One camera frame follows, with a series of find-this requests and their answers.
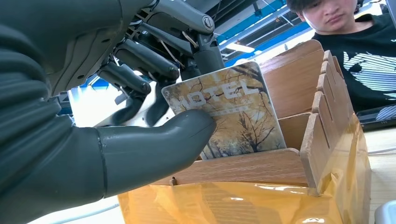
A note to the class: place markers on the person in black shirt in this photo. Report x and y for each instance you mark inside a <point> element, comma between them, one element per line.
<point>355,61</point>

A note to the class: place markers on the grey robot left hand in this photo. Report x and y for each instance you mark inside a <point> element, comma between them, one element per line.
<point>77,37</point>

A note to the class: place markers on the wooden card holder box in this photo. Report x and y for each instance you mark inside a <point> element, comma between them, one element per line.
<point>247,167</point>

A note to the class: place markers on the ceiling light fixture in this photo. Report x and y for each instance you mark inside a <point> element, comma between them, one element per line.
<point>239,48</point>

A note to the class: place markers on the black phone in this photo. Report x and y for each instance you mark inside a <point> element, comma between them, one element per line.
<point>377,119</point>

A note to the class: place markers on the yellow hotel key card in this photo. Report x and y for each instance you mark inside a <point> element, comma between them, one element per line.
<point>241,117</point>

